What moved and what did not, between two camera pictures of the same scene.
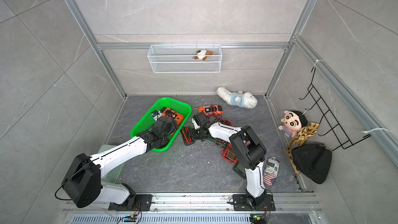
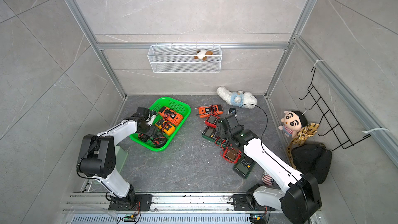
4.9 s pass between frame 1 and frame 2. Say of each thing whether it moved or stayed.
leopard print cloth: stayed
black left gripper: moved
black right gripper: moved
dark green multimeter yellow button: stayed
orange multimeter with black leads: stayed
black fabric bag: stayed
